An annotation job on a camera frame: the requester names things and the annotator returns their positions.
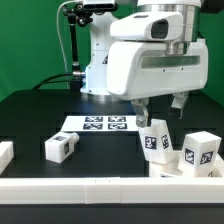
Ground white U-shaped fence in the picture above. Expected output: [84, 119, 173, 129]
[0, 142, 224, 204]

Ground white camera on mount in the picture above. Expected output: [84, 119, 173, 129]
[83, 0, 116, 10]

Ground white fiducial marker sheet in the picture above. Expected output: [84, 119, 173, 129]
[61, 115, 138, 132]

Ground white cable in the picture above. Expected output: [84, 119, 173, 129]
[55, 0, 78, 74]

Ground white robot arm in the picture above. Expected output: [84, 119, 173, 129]
[83, 0, 224, 127]

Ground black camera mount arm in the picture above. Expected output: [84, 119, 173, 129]
[63, 3, 93, 92]

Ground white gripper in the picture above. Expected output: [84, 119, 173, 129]
[107, 12, 208, 128]

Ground black cables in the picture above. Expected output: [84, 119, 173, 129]
[32, 72, 75, 90]

